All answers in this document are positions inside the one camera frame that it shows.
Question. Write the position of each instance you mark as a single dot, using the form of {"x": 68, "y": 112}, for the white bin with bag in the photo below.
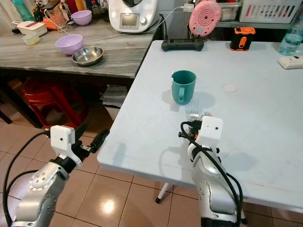
{"x": 113, "y": 99}

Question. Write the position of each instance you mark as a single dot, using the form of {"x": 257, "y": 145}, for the white kitchen appliance with screen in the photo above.
{"x": 132, "y": 14}

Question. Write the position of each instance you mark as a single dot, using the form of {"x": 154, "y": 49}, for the orange and black device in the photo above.
{"x": 242, "y": 38}

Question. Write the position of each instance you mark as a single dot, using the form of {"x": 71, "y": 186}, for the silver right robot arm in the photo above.
{"x": 213, "y": 189}

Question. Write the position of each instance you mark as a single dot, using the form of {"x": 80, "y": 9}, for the pink round fan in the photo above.
{"x": 204, "y": 18}

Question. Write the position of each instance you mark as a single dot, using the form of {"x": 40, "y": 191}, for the clear glass pitcher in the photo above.
{"x": 58, "y": 17}

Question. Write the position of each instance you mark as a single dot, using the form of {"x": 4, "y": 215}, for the white box with red stripe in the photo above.
{"x": 31, "y": 27}

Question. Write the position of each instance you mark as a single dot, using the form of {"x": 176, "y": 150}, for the clear water bottle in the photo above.
{"x": 291, "y": 43}

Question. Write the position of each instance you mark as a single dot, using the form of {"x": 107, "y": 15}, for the white slotted plastic basket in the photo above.
{"x": 270, "y": 10}

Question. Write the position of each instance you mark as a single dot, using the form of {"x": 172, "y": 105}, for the large purple plastic bowl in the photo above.
{"x": 69, "y": 44}

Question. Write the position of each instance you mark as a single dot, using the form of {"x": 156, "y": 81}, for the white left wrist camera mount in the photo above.
{"x": 61, "y": 139}

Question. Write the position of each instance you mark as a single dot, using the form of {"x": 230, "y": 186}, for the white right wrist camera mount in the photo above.
{"x": 211, "y": 131}

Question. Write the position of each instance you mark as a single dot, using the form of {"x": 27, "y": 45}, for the white flat adapter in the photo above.
{"x": 291, "y": 62}

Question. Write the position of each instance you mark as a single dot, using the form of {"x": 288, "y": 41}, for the red plastic stool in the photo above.
{"x": 49, "y": 101}

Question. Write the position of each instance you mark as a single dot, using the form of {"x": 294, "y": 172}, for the teal plastic container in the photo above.
{"x": 23, "y": 9}

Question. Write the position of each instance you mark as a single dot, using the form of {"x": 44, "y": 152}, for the white table leg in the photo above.
{"x": 163, "y": 193}

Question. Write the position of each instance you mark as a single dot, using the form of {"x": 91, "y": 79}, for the small purple plastic bowl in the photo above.
{"x": 81, "y": 17}

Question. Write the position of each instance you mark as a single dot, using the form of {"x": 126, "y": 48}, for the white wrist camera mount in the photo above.
{"x": 61, "y": 139}
{"x": 211, "y": 131}

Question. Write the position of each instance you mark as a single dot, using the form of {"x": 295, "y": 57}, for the stainless steel bowl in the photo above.
{"x": 87, "y": 55}

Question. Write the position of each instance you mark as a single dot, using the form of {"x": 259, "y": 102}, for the small clear yellowish container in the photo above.
{"x": 31, "y": 39}

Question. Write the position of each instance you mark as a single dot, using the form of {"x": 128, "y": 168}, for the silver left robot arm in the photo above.
{"x": 42, "y": 194}

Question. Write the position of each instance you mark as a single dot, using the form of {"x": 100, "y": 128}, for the teal ceramic mug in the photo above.
{"x": 183, "y": 86}

